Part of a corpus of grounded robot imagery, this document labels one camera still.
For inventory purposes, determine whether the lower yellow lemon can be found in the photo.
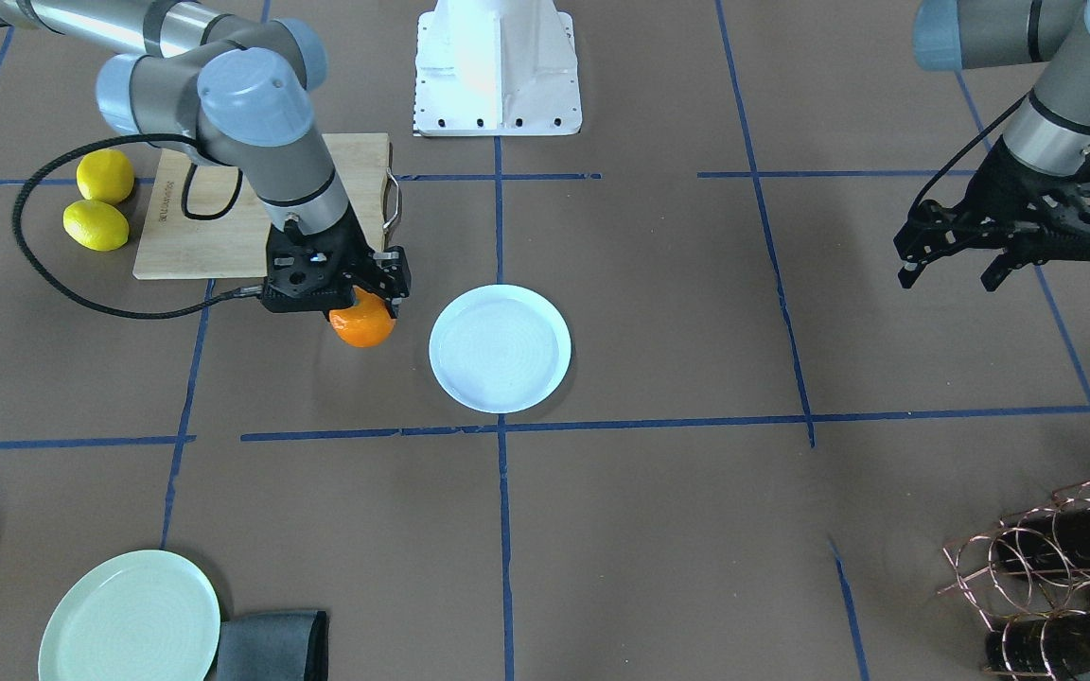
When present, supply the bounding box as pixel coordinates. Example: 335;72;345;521
63;200;130;252

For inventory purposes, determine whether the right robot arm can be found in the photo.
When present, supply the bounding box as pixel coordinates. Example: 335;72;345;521
0;1;411;323

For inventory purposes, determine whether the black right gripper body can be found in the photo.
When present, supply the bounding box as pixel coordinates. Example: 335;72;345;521
259;207;412;314

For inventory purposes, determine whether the light green plate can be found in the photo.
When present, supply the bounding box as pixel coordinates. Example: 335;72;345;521
36;550;223;680

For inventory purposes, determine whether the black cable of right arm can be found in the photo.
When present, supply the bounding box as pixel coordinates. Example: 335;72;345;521
11;133;268;321

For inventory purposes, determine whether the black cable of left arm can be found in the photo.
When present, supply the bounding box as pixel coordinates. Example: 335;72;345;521
915;93;1028;220

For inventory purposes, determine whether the copper wire wine rack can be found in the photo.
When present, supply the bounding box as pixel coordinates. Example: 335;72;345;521
941;481;1090;680

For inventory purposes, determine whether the orange fruit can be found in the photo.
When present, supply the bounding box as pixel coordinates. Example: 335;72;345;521
327;288;396;348

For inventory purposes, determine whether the yellow lemon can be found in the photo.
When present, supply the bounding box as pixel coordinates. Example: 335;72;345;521
63;200;130;252
75;149;137;205

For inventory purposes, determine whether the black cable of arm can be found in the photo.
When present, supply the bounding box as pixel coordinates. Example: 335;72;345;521
915;93;1028;220
11;133;268;321

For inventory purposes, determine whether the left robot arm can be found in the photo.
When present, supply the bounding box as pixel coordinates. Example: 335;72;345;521
892;1;1090;290

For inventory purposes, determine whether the bamboo cutting board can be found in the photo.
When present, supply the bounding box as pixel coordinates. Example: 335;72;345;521
132;132;397;281

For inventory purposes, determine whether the grey folded cloth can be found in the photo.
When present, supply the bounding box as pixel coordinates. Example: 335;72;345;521
216;609;329;680

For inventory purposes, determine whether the light blue plate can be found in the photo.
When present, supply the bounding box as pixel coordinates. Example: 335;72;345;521
428;284;572;414

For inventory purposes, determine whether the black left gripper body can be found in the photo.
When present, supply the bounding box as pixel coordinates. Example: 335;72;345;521
892;141;1090;266

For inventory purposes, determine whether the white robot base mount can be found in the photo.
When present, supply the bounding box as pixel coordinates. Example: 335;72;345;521
412;1;584;138

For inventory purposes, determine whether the upper yellow lemon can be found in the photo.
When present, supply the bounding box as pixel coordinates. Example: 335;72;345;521
75;149;137;205

